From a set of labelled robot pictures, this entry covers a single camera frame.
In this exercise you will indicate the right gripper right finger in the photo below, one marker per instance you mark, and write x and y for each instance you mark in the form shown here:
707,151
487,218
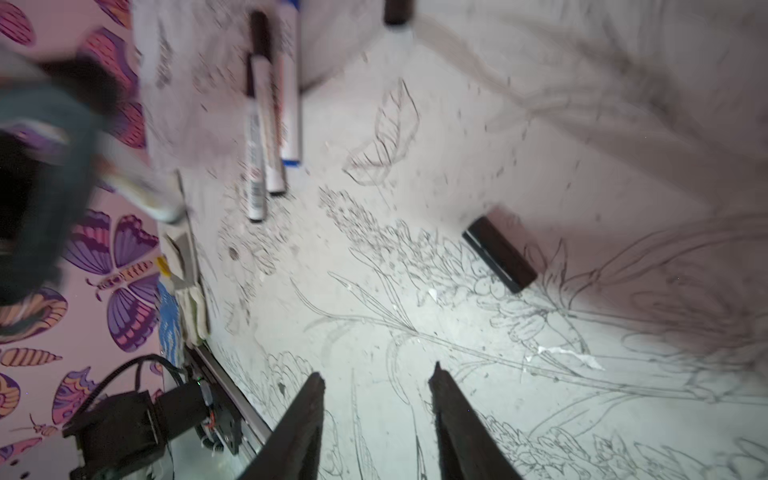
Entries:
466,449

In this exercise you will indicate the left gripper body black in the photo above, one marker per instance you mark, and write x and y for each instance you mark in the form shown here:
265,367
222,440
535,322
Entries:
55,144

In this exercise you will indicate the white marker pen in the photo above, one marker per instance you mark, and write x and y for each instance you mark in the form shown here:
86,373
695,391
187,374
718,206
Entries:
253,154
262,72
288,66

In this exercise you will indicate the black pen cap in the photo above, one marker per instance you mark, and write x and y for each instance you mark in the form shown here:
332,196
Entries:
398,12
499,255

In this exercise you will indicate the blue knit glove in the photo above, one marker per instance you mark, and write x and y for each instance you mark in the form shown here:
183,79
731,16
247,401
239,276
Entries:
169,328

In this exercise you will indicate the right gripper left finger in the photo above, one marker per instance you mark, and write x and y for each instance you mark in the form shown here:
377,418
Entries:
292,451

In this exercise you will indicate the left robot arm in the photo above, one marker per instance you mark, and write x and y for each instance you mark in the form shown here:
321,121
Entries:
112,438

